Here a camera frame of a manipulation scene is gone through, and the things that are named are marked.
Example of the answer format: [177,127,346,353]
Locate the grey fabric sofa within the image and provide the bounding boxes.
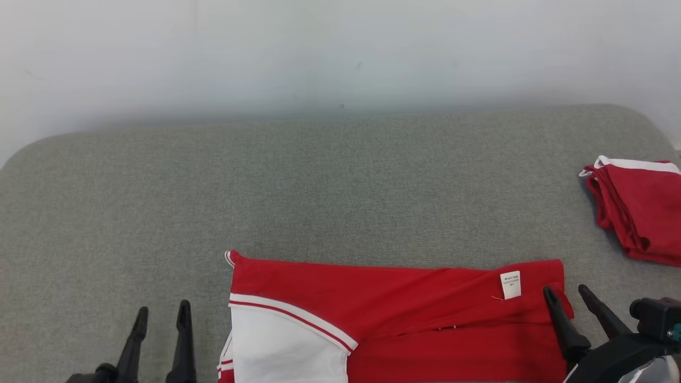
[0,104,681,383]

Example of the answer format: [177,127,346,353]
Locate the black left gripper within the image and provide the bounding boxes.
[64,299,198,383]

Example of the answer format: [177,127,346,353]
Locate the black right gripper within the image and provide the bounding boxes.
[542,284,681,383]

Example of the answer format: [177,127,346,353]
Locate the red shorts with white trim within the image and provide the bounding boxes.
[578,155,681,268]

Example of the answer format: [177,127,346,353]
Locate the red and white jersey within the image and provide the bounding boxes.
[217,249,576,383]

